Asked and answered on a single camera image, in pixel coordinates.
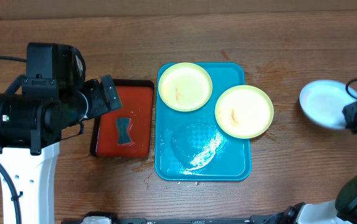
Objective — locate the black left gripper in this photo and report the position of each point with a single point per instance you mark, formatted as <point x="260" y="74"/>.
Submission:
<point x="100" y="106"/>

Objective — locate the dark hourglass sponge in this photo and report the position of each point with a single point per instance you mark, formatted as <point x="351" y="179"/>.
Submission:
<point x="123" y="126"/>

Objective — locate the light blue plate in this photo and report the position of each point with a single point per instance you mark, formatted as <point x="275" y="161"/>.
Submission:
<point x="322" y="101"/>

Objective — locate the yellow plate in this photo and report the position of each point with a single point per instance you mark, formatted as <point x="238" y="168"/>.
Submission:
<point x="244" y="111"/>
<point x="185" y="86"/>

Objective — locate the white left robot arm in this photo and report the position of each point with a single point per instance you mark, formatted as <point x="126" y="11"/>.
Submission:
<point x="31" y="124"/>

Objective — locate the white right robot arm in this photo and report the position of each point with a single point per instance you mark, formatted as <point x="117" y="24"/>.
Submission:
<point x="341" y="210"/>

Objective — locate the red tray with black rim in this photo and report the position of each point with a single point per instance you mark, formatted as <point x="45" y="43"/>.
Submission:
<point x="137" y="99"/>

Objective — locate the teal plastic tray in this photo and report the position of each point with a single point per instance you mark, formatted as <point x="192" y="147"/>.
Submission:
<point x="190" y="146"/>

